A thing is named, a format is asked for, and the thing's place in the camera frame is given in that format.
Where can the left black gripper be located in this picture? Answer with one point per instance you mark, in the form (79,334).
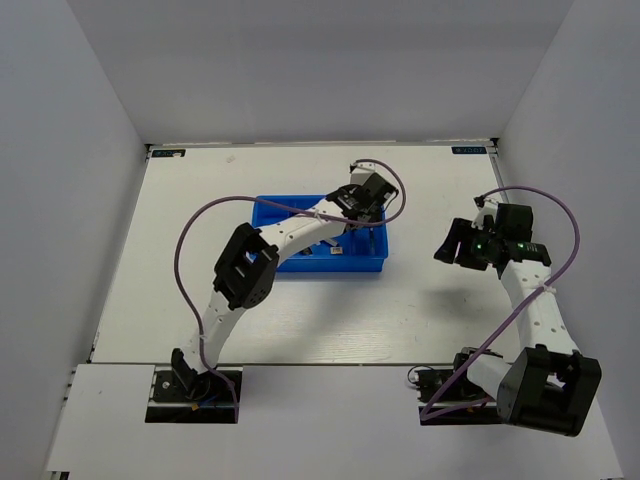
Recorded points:
(378,215)

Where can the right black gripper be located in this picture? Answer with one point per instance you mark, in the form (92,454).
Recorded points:
(461,230)

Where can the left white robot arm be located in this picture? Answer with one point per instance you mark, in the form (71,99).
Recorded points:
(245,271)

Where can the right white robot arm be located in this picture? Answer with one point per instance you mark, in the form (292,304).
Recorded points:
(551,385)

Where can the blue divided plastic tray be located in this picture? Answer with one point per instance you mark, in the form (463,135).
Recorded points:
(318,258)

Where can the right corner label sticker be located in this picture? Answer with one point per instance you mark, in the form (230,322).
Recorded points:
(469,150)

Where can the corner label sticker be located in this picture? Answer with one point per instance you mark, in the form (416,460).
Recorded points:
(168,153)
(469,150)

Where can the left corner label sticker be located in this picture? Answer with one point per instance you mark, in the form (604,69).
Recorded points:
(168,153)

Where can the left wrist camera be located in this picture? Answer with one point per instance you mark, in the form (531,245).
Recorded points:
(360,171)

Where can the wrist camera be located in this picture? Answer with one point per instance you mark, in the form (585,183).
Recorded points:
(360,171)
(487,210)

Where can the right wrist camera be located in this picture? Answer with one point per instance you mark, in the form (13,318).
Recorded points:
(487,210)

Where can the aluminium table rail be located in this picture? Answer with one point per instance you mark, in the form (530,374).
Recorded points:
(526,274)

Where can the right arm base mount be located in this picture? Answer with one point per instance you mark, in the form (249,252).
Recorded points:
(426,381)

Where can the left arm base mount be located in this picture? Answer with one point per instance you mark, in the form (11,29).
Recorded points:
(169,403)

